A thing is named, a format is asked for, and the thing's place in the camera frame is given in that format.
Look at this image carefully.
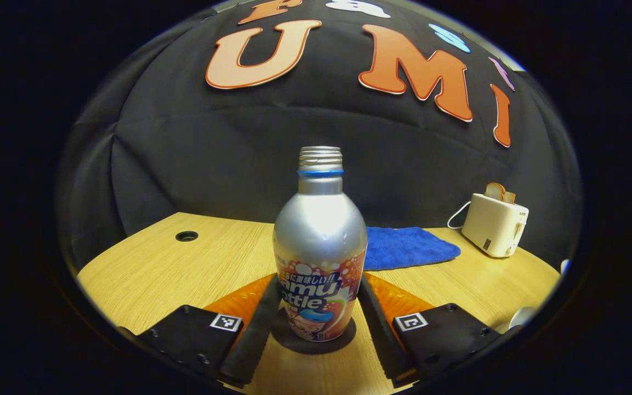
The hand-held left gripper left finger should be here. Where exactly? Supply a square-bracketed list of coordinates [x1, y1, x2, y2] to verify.
[117, 273, 283, 387]

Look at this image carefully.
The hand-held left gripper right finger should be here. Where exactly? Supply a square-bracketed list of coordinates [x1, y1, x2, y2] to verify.
[357, 272, 506, 387]

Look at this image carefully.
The silver water bottle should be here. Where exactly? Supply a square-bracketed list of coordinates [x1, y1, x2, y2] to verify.
[272, 145, 369, 342]

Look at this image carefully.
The white teacup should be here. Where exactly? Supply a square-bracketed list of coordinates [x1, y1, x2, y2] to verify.
[508, 306, 539, 332]

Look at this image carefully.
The blue cloth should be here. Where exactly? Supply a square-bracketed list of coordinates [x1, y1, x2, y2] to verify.
[363, 226, 461, 272]

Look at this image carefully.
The white toaster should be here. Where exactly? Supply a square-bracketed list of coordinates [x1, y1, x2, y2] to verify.
[461, 193, 530, 258]

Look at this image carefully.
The black backdrop cloth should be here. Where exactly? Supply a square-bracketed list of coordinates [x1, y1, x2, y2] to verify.
[58, 0, 584, 269]

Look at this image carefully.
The white toaster cable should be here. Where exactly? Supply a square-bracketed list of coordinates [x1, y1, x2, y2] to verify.
[447, 200, 473, 230]

